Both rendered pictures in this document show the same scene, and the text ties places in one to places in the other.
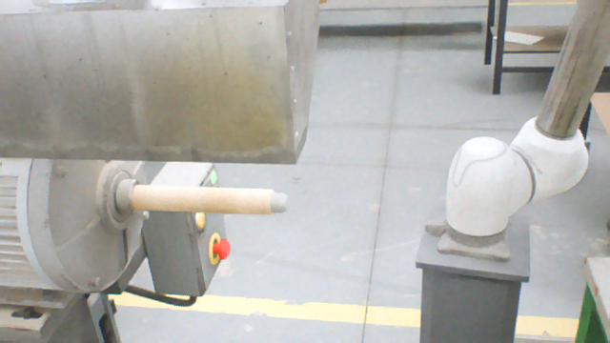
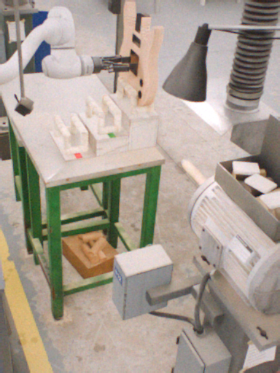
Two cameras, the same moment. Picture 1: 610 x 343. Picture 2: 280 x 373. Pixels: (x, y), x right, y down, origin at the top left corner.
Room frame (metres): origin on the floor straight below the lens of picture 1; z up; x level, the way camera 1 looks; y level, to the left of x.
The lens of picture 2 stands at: (1.70, 1.06, 2.18)
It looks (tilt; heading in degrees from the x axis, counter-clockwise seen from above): 36 degrees down; 230
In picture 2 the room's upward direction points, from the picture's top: 5 degrees clockwise
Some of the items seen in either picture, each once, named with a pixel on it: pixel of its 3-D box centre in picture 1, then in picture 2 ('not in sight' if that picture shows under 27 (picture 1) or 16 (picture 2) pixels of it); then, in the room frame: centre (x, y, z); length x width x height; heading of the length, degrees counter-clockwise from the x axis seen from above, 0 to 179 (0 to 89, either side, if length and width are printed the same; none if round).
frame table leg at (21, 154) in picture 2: not in sight; (26, 193); (0.74, -1.08, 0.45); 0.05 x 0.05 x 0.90; 78
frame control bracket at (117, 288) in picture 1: (132, 252); (175, 289); (0.90, 0.31, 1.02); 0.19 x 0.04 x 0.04; 168
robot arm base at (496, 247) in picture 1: (468, 228); not in sight; (1.32, -0.42, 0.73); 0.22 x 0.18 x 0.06; 70
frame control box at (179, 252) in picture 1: (149, 246); (157, 301); (0.96, 0.30, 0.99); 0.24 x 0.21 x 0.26; 78
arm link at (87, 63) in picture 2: not in sight; (84, 65); (0.59, -0.71, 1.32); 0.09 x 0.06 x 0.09; 77
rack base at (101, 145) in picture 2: not in sight; (102, 132); (0.50, -0.69, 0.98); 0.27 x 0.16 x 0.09; 78
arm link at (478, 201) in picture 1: (482, 181); not in sight; (1.32, -0.45, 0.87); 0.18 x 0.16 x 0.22; 112
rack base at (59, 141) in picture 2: not in sight; (71, 143); (0.65, -0.72, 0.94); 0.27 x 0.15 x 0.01; 78
